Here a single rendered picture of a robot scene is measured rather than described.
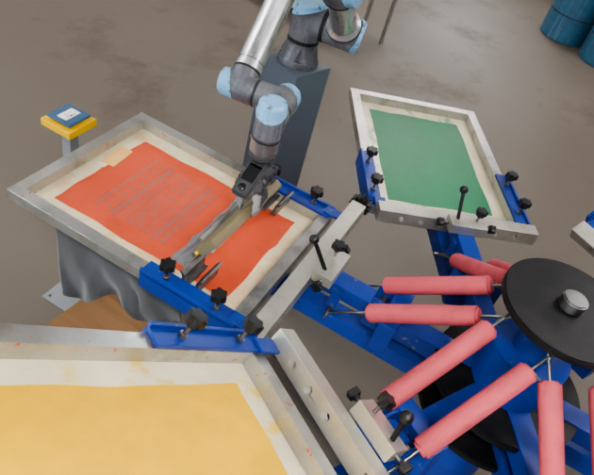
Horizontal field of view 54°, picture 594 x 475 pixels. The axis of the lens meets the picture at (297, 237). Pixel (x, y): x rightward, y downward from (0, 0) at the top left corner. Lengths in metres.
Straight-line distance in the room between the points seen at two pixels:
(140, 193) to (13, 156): 1.78
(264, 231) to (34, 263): 1.45
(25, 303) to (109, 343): 1.83
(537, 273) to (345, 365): 1.45
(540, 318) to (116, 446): 0.91
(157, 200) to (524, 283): 1.09
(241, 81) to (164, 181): 0.51
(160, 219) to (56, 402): 0.96
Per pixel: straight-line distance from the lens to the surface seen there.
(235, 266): 1.68
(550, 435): 1.37
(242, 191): 1.51
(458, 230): 1.93
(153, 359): 1.09
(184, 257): 1.67
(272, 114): 1.44
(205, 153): 2.01
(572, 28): 7.36
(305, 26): 2.12
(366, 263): 3.23
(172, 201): 1.86
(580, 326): 1.43
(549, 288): 1.47
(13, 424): 0.88
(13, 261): 3.00
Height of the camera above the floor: 2.18
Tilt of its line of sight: 42 degrees down
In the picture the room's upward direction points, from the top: 17 degrees clockwise
